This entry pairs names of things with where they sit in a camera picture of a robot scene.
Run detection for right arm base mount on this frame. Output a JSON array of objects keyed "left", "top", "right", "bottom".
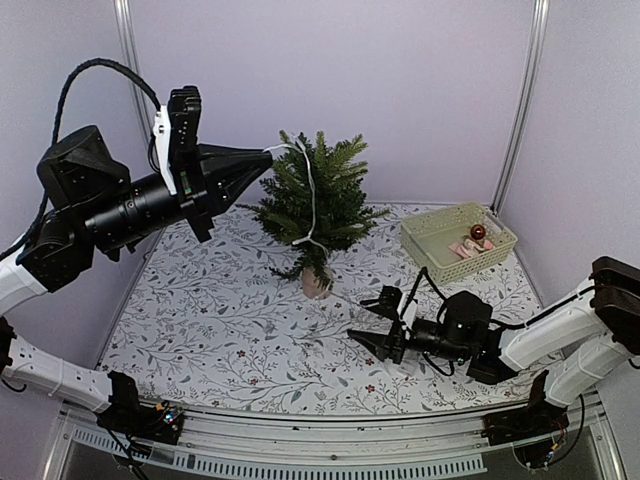
[{"left": 480, "top": 395, "right": 586, "bottom": 471}]

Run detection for clear wire fairy lights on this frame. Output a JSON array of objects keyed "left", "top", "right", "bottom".
[{"left": 262, "top": 138, "right": 416, "bottom": 376}]

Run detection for pale green perforated basket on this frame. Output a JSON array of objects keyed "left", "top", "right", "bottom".
[{"left": 400, "top": 202, "right": 517, "bottom": 285}]

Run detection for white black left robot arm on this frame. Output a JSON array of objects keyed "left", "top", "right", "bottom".
[{"left": 1, "top": 125, "right": 273, "bottom": 312}]

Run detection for red bauble ornament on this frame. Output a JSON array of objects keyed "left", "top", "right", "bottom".
[{"left": 470, "top": 224, "right": 486, "bottom": 240}]

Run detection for right aluminium frame post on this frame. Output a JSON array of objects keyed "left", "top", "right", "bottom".
[{"left": 490, "top": 0, "right": 550, "bottom": 215}]

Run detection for aluminium frame post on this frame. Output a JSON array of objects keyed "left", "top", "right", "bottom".
[
  {"left": 113, "top": 0, "right": 176, "bottom": 214},
  {"left": 490, "top": 0, "right": 550, "bottom": 215}
]

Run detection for small green christmas tree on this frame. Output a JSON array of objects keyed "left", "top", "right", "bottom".
[{"left": 239, "top": 129, "right": 391, "bottom": 300}]

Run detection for clear battery box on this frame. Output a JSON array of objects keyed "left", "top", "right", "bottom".
[{"left": 396, "top": 351, "right": 421, "bottom": 377}]

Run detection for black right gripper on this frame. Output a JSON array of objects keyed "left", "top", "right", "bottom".
[{"left": 348, "top": 298, "right": 470, "bottom": 365}]

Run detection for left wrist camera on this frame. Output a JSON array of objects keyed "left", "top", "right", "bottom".
[{"left": 152, "top": 85, "right": 202, "bottom": 196}]

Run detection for floral white table mat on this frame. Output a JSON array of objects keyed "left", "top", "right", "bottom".
[{"left": 98, "top": 204, "right": 562, "bottom": 416}]

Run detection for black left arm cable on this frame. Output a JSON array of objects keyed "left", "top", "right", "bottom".
[{"left": 0, "top": 57, "right": 164, "bottom": 261}]

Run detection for pink bow ornaments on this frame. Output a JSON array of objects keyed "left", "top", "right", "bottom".
[{"left": 449, "top": 238, "right": 494, "bottom": 259}]

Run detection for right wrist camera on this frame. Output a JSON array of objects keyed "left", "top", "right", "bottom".
[{"left": 397, "top": 293, "right": 418, "bottom": 337}]

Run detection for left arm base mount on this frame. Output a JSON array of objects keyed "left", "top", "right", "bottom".
[{"left": 97, "top": 399, "right": 184, "bottom": 445}]

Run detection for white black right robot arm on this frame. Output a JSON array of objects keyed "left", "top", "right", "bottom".
[{"left": 347, "top": 256, "right": 639, "bottom": 436}]

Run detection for aluminium front rail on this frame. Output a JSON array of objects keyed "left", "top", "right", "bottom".
[{"left": 42, "top": 387, "right": 626, "bottom": 480}]

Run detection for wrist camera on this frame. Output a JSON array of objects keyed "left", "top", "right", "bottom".
[
  {"left": 397, "top": 293, "right": 418, "bottom": 337},
  {"left": 152, "top": 85, "right": 202, "bottom": 196}
]

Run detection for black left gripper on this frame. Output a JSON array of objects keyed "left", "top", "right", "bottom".
[{"left": 82, "top": 140, "right": 272, "bottom": 251}]

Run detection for left aluminium frame post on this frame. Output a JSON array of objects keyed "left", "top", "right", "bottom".
[{"left": 113, "top": 0, "right": 176, "bottom": 214}]

